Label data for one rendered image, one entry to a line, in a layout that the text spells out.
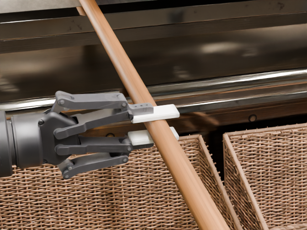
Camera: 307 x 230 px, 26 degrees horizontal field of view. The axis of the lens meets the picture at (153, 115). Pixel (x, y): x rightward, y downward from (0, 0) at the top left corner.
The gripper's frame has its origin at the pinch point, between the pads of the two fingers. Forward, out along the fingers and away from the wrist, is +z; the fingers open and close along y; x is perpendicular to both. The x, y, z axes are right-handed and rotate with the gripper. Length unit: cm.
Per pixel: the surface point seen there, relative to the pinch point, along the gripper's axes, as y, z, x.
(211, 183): 41, 25, -41
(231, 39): 11, 34, -55
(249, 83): 3.0, 21.5, -15.4
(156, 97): 3.7, 4.6, -15.5
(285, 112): 31, 49, -53
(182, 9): 2, 21, -53
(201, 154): 38, 25, -48
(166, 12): 2, 17, -53
